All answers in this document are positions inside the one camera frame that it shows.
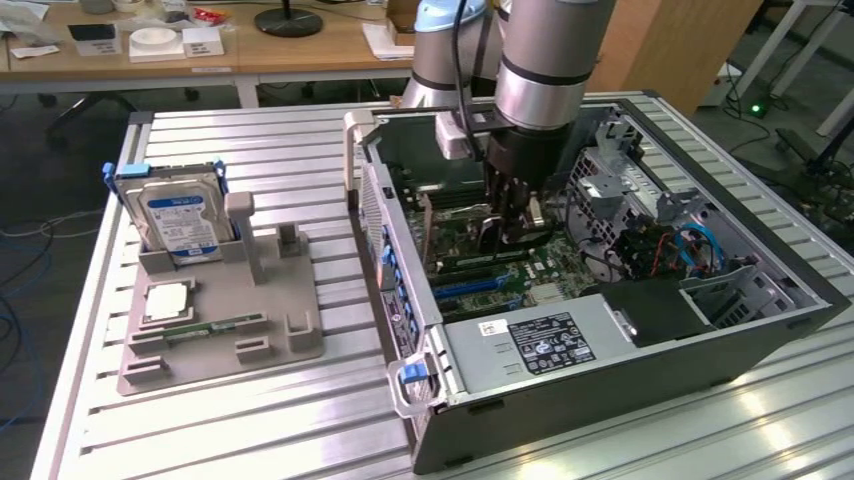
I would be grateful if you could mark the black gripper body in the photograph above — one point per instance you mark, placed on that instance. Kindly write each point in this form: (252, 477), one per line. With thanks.
(523, 150)

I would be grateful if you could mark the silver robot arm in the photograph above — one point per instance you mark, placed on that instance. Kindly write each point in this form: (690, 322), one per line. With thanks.
(540, 75)

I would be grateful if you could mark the installed black RAM stick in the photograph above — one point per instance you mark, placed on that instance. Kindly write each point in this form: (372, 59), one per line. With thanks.
(480, 260)

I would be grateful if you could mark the metal disk bay cage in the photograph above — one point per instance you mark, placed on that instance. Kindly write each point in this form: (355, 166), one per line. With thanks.
(600, 200)

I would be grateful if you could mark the green motherboard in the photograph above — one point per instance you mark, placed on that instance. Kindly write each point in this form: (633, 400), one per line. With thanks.
(533, 280)

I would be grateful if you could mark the blue expansion slot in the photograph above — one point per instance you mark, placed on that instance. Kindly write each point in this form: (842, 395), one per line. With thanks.
(467, 287)

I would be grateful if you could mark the small silver heat sink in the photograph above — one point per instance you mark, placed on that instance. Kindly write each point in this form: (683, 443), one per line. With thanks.
(548, 294)

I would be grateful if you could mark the black connector block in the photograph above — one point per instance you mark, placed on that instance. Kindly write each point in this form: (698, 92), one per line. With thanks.
(636, 250)

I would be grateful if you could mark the wooden cabinet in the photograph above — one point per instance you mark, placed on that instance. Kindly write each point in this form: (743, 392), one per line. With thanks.
(667, 50)

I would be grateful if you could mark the white paper sheets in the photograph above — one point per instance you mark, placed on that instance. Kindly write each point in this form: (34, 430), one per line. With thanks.
(383, 42)

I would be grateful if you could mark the grey power supply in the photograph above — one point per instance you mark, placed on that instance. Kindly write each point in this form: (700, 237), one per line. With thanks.
(480, 360)

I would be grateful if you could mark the brown cardboard box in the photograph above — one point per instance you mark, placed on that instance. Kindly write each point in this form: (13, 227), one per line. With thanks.
(400, 15)

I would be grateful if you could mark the wooden desk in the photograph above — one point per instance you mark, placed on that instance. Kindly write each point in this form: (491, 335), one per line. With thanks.
(300, 50)

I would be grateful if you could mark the black floor stand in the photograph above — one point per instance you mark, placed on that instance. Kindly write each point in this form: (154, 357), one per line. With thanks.
(800, 145)

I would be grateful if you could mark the open black PC case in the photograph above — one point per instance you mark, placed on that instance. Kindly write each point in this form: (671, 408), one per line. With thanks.
(600, 400)

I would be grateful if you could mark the black round lamp base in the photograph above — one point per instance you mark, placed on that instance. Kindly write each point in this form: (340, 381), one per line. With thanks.
(287, 22)

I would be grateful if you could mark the hard disk in blue carrier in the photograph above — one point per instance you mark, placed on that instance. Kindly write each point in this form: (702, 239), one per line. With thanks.
(180, 225)

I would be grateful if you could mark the green RAM stick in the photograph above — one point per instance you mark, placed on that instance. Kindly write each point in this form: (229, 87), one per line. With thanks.
(206, 330)

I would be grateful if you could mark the white box with label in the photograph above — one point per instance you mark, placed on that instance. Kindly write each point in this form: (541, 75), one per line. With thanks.
(202, 42)

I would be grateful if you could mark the grey parts rack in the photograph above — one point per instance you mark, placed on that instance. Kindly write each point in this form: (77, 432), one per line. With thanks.
(213, 360)

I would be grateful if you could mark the silver CPU chip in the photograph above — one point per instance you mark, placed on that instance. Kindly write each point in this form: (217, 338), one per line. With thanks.
(166, 302)

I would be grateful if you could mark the red packet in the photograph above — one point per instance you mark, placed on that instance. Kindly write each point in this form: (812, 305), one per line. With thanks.
(206, 17)

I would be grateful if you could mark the white box with bowl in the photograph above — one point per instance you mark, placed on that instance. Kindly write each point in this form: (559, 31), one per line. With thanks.
(156, 47)

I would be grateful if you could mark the black chair base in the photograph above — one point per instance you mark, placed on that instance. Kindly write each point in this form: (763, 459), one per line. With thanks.
(80, 105)

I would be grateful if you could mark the white tape roll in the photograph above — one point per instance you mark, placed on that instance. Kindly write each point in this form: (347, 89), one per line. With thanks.
(126, 5)

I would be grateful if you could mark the white box with black top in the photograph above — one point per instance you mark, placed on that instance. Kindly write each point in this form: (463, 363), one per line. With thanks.
(96, 45)

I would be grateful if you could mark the grey cup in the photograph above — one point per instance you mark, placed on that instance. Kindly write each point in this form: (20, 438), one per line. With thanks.
(96, 6)

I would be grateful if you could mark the white paper slip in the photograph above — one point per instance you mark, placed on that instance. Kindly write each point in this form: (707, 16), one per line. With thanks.
(33, 51)

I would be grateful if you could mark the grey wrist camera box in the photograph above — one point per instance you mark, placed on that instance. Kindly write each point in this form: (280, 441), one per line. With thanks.
(453, 140)

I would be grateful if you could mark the grey metal bracket bay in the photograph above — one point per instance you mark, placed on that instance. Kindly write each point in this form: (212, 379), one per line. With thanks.
(740, 295)

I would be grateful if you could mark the white table frame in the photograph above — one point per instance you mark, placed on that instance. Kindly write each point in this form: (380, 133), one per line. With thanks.
(808, 47)

